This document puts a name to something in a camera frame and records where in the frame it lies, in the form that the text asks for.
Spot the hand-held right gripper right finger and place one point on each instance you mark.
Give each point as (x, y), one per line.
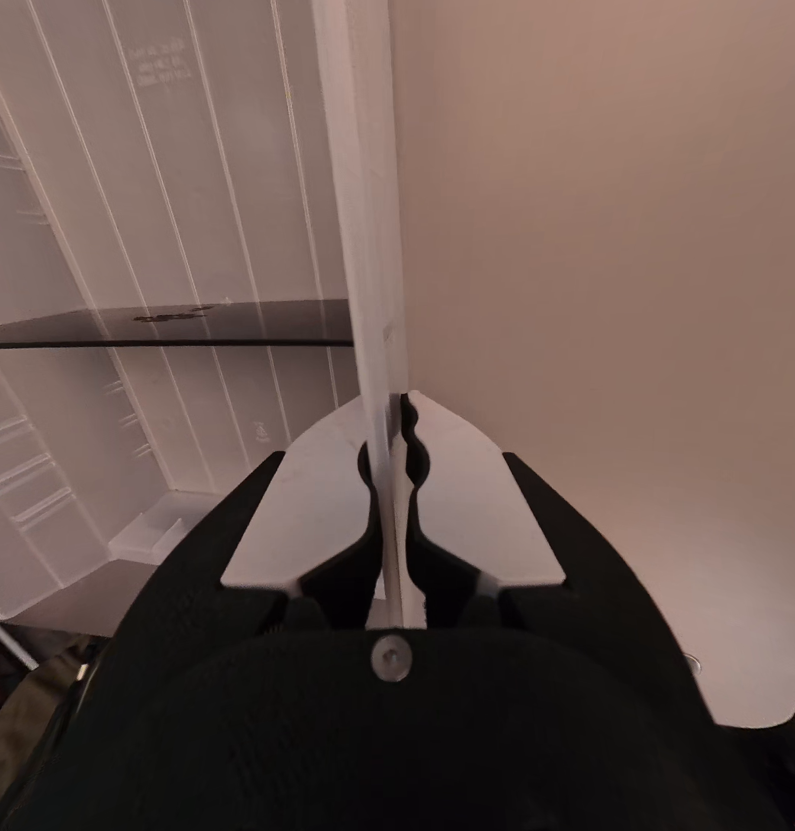
(488, 519)

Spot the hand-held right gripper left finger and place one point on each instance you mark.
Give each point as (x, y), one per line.
(293, 513)

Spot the clear plastic storage bin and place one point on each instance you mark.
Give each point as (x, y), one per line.
(176, 195)

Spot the small metal table grommet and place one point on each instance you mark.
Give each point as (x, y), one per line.
(693, 663)

